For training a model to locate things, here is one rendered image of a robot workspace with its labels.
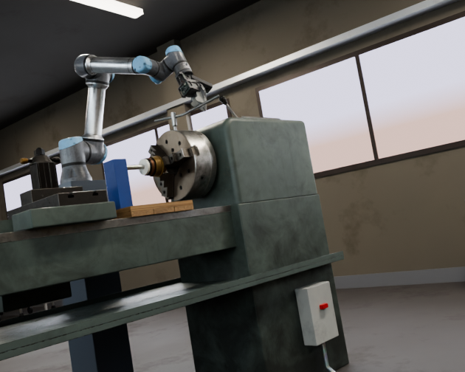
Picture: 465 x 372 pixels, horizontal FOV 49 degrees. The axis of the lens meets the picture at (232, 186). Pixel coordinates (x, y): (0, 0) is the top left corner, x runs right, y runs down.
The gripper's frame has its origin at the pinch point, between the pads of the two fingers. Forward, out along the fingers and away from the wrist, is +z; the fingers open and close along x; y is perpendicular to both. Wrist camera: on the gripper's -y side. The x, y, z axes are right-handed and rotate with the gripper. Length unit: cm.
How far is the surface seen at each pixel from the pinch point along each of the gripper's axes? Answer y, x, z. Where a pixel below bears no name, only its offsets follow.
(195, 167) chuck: 14.3, -7.4, 26.3
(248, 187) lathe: -8.5, -5.6, 39.2
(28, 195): 78, -28, 22
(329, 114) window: -268, -85, -78
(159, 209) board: 38, -11, 43
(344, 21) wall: -273, -24, -142
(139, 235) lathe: 48, -16, 50
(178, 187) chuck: 14.5, -22.4, 27.1
